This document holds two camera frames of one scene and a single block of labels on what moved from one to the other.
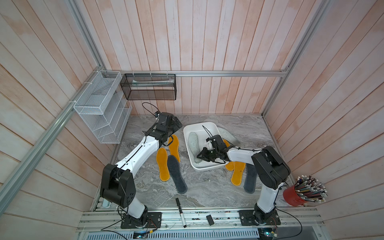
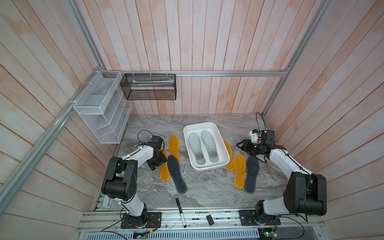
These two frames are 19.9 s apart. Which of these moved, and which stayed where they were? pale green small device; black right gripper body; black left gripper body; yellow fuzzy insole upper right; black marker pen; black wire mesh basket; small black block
Moved: black left gripper body; black right gripper body
Stayed: black marker pen; small black block; black wire mesh basket; pale green small device; yellow fuzzy insole upper right
